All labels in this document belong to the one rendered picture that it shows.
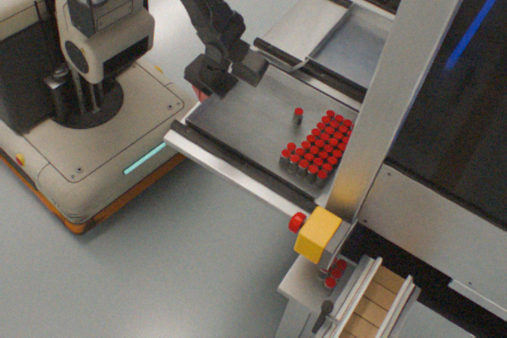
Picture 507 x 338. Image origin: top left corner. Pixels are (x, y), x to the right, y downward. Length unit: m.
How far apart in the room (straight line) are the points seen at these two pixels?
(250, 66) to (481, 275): 0.56
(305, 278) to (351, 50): 0.66
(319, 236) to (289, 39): 0.67
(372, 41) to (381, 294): 0.73
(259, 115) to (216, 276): 0.88
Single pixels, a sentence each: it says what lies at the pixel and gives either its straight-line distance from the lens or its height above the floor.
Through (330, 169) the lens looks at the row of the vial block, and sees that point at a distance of 1.28.
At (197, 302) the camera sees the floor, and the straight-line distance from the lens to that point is 2.10.
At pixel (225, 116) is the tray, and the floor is 0.88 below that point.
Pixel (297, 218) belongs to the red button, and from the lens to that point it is 1.10.
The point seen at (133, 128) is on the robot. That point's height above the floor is 0.28.
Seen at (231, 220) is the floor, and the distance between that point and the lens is 2.24.
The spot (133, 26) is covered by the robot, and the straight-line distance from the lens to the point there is 1.71.
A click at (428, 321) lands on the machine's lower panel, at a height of 0.83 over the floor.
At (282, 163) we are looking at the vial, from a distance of 1.30.
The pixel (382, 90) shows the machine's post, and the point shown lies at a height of 1.35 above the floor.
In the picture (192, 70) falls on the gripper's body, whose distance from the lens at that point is 1.27.
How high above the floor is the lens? 1.96
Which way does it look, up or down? 54 degrees down
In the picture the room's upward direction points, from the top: 9 degrees clockwise
